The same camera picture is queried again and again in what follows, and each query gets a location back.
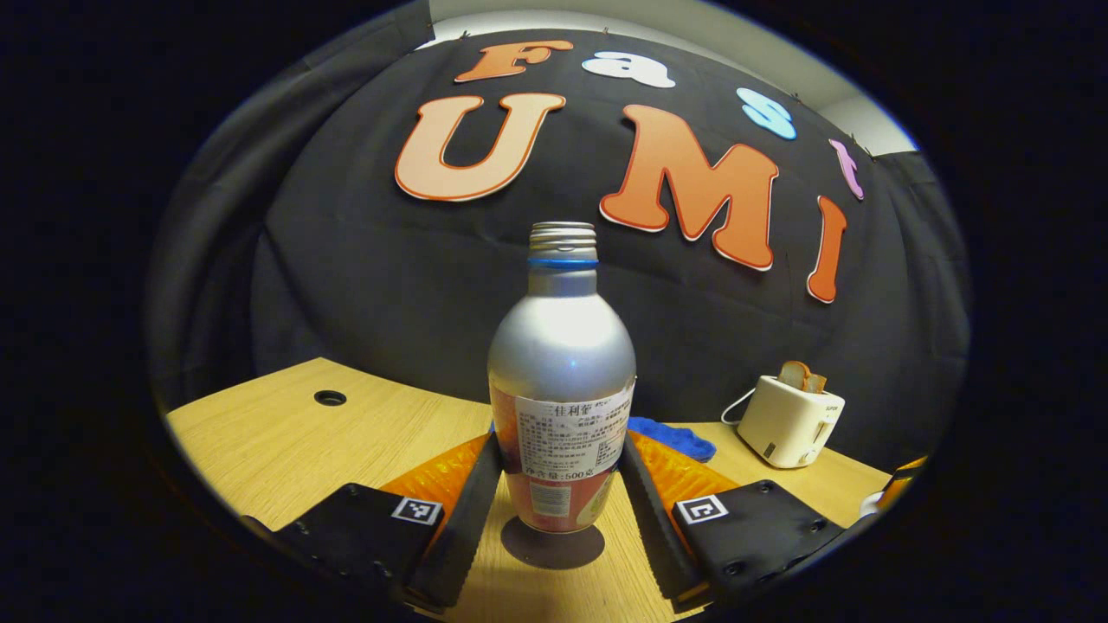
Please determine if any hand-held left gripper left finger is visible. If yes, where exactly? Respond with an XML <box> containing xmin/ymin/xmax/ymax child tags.
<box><xmin>242</xmin><ymin>431</ymin><xmax>505</xmax><ymax>611</ymax></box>

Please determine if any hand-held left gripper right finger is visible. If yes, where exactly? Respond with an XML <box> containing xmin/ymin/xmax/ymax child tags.
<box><xmin>616</xmin><ymin>430</ymin><xmax>845</xmax><ymax>607</ymax></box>

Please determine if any silver water bottle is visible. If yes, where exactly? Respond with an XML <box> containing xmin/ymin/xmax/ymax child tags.
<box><xmin>487</xmin><ymin>222</ymin><xmax>637</xmax><ymax>534</ymax></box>

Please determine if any blue towel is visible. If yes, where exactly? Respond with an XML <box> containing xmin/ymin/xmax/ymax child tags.
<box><xmin>628</xmin><ymin>416</ymin><xmax>718</xmax><ymax>463</ymax></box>

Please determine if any white toaster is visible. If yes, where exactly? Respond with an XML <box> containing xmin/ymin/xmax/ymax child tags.
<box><xmin>738</xmin><ymin>375</ymin><xmax>846</xmax><ymax>469</ymax></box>

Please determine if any white toaster cable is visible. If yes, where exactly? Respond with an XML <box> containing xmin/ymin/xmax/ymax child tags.
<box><xmin>721</xmin><ymin>387</ymin><xmax>761</xmax><ymax>426</ymax></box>

